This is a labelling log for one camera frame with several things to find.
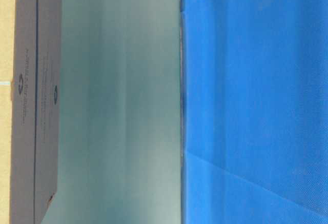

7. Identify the blue table mat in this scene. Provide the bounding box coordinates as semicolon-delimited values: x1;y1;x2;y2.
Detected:
181;0;327;223

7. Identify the brown polymaker cardboard box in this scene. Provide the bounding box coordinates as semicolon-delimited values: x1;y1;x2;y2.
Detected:
1;0;62;223

